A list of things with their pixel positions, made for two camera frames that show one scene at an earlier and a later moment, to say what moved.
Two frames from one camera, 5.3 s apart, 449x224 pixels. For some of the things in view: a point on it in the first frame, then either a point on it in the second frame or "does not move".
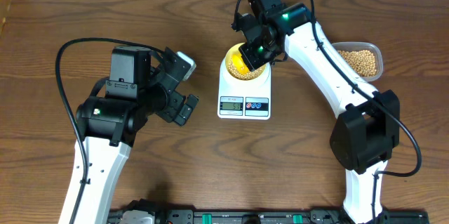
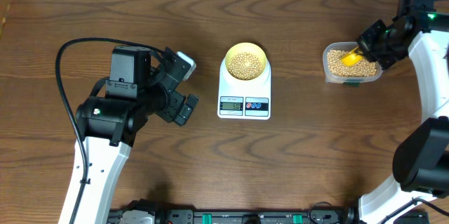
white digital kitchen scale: (244, 99) does not move
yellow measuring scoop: (239, 62) -> (353, 57)
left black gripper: (170, 110) does not move
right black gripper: (251, 60) -> (365, 41)
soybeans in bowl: (248, 76) does not move
